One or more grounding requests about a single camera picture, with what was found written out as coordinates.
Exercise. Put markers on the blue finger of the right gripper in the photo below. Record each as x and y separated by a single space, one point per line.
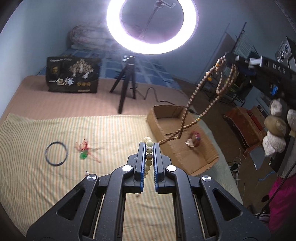
231 59

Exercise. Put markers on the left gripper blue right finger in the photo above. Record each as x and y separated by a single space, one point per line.
159 170

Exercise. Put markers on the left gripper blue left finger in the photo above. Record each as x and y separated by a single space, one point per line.
139 169

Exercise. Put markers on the red strap wristwatch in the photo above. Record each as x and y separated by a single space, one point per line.
193 139

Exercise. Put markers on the red string jade pendant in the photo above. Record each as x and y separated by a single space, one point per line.
85 151

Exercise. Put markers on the dark blue bangle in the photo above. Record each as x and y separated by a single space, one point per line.
56 154

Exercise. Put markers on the right gloved hand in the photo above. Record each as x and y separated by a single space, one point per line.
277 128

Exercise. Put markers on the black clothes rack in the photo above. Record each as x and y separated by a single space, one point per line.
238 92

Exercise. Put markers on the open cardboard box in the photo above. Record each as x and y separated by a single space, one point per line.
165 120

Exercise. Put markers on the orange cloth covered box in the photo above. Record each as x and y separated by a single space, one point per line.
249 125

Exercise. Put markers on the blue patterned quilt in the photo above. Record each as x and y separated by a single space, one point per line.
147 68

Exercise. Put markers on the black tripod stand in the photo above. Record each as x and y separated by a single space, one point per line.
129 73

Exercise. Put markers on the phone holder clip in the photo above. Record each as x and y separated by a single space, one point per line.
162 3

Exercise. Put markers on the striped yellow cloth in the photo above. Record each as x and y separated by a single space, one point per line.
30 186

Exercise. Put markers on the black printed shopping bag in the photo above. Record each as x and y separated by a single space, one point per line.
70 74

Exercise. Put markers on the white ring light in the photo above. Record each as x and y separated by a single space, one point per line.
120 35

